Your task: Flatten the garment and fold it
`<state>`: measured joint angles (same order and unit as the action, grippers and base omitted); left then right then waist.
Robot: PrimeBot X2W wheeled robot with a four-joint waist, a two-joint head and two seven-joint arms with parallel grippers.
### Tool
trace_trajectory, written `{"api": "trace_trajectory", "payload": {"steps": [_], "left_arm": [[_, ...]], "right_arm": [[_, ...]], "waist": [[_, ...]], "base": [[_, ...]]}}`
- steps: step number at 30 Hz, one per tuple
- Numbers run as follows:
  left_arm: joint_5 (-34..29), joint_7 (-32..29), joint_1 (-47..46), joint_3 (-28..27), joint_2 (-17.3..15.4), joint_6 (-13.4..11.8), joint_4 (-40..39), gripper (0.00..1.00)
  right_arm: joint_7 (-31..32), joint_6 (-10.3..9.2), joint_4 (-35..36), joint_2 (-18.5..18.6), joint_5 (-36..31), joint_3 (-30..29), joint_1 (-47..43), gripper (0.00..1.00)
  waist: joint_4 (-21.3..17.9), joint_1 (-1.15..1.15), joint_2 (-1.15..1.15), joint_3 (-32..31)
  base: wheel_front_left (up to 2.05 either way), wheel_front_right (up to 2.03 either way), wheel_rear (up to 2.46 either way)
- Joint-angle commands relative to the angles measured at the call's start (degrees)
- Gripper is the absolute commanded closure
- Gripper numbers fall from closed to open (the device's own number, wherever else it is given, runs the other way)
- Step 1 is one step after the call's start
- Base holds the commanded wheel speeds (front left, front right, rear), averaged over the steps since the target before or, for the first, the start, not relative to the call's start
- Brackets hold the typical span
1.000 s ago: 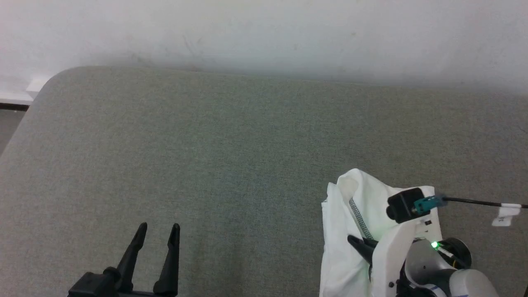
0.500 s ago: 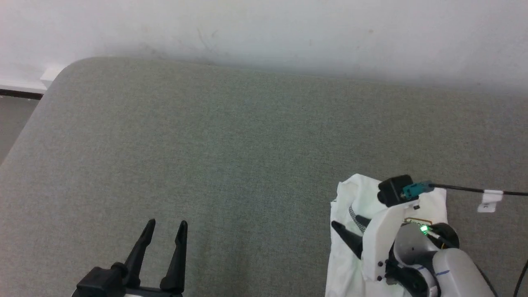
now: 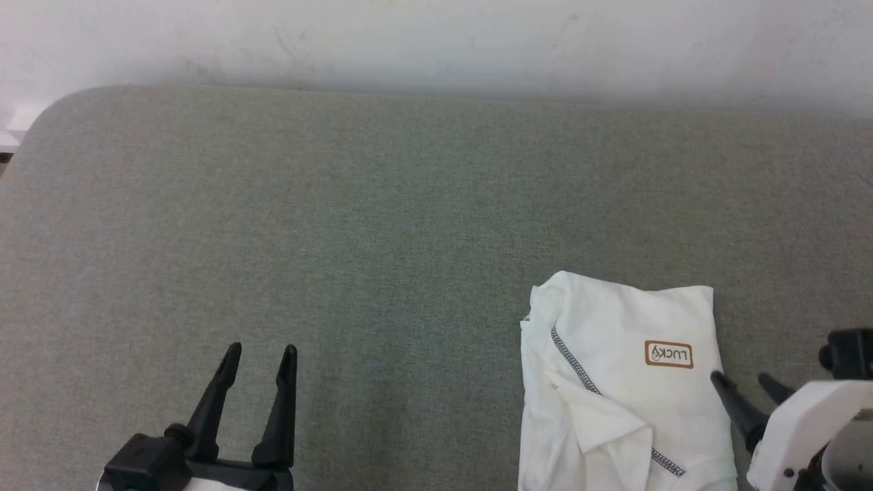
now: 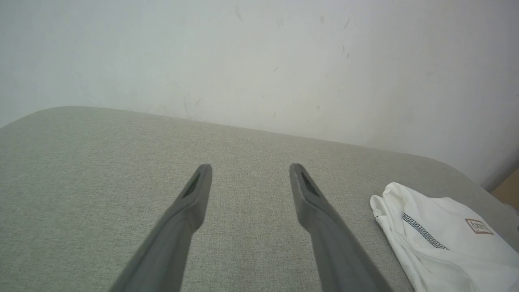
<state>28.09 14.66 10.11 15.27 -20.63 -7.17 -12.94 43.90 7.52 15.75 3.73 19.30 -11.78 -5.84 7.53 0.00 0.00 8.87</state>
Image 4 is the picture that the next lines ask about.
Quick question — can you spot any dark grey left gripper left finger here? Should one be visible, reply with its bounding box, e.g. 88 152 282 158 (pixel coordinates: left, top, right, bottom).
109 163 213 292

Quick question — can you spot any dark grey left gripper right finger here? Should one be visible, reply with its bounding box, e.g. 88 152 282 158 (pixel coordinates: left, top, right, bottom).
289 163 392 292

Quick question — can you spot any white long-sleeve garment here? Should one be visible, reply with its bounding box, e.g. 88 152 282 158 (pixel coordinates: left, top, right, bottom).
370 182 519 292

